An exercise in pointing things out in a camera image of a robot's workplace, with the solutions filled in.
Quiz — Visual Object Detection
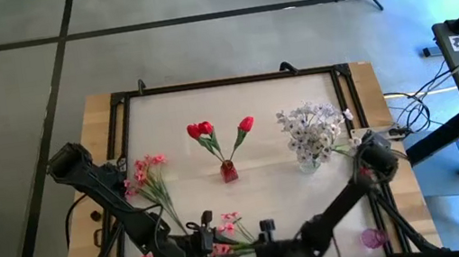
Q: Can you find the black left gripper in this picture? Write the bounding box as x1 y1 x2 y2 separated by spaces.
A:
164 205 254 257

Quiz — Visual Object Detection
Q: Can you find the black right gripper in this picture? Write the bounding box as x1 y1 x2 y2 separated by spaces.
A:
246 211 323 257

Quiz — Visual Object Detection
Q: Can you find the red artificial tulip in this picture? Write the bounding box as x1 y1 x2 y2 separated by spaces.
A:
222 115 262 164
197 118 227 168
185 119 226 170

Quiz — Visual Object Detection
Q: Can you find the red ribbed glass vase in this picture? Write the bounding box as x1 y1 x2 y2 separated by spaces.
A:
218 158 240 184

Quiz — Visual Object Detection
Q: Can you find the clear crystal glass vase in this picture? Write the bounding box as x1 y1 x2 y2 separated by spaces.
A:
297 153 325 176

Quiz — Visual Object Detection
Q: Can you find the small purple glass vase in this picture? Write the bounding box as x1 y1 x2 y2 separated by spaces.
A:
359 225 391 251

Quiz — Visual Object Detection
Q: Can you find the black round knob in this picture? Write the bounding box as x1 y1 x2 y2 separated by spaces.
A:
88 208 104 223

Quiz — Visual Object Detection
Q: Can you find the black desk support beam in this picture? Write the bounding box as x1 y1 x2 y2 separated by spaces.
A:
399 110 459 167

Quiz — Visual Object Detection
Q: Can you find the black aluminium table frame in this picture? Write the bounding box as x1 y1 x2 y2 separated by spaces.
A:
0 31 459 257

